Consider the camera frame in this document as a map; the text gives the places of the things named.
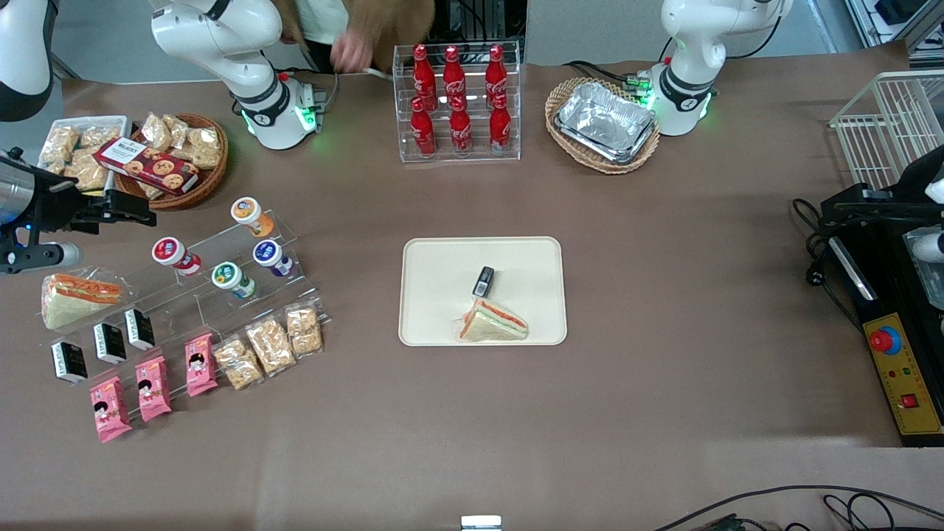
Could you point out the clear-wrapped rice cracker pack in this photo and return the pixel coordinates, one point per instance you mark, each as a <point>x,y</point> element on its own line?
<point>238,363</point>
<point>304,330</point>
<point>271,346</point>

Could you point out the wrapped triangle sandwich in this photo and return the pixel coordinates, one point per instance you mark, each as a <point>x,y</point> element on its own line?
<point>493,324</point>
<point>74,299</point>

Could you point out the black yellow control box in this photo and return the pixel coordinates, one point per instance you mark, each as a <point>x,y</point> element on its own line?
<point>885,295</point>

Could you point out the clear acrylic step display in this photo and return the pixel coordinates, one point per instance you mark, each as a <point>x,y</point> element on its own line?
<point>221,313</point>

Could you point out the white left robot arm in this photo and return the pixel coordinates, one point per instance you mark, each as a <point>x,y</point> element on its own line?
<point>693,37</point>

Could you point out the orange gum bottle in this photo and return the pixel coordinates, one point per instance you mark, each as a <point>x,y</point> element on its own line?
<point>246,212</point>

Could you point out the person's bare hand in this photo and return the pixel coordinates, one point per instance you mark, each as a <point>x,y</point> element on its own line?
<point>350,51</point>

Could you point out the red emergency stop button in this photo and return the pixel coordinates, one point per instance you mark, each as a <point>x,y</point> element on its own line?
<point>883,340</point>

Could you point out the person in brown clothes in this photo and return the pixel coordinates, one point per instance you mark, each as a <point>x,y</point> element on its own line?
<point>391,22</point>

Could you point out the wicker snack basket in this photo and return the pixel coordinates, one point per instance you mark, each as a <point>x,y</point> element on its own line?
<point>210,181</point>

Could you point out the small black snack box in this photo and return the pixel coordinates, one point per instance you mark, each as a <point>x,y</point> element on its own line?
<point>110,343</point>
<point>484,282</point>
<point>69,362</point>
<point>139,329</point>

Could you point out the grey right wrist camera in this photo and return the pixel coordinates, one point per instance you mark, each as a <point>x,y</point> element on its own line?
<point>44,257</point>

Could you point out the black background equipment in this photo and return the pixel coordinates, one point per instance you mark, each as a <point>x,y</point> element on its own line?
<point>479,18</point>

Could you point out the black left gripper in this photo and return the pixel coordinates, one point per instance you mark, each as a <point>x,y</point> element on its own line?
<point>908,186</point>

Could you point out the red cola bottle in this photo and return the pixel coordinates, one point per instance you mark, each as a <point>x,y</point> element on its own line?
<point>460,129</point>
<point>423,74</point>
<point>423,133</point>
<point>500,129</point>
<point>495,74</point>
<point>453,74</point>

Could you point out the green gum bottle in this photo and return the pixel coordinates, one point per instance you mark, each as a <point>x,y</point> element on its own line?
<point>230,277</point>

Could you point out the woven wicker basket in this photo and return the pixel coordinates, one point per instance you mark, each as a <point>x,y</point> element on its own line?
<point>568,92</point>

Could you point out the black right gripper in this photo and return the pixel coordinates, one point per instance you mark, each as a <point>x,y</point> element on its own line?
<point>57,207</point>

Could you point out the aluminium frame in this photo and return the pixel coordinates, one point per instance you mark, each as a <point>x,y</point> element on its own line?
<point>896,22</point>

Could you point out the red gum bottle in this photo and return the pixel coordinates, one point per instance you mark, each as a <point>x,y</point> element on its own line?
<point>171,252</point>

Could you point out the pink snack packet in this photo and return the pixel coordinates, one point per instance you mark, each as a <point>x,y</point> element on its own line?
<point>200,365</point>
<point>110,410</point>
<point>153,389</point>

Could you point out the white plastic bin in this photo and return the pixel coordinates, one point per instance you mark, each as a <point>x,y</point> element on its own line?
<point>118,122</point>

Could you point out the clear acrylic bottle rack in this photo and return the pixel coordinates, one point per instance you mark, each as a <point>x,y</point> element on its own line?
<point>476,88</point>

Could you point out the aluminium foil tray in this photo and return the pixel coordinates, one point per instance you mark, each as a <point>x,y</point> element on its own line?
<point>605,118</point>
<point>616,158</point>

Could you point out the small white device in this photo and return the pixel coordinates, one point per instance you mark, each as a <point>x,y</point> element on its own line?
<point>481,523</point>

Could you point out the red cookie box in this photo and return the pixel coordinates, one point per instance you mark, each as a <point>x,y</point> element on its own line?
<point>147,167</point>

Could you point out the purple gum bottle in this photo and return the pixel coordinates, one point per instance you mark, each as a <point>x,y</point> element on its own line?
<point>269,254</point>

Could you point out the cream plastic tray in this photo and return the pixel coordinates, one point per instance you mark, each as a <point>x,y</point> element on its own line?
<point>442,295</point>

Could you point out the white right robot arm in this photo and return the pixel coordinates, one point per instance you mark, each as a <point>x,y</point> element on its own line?
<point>221,37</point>

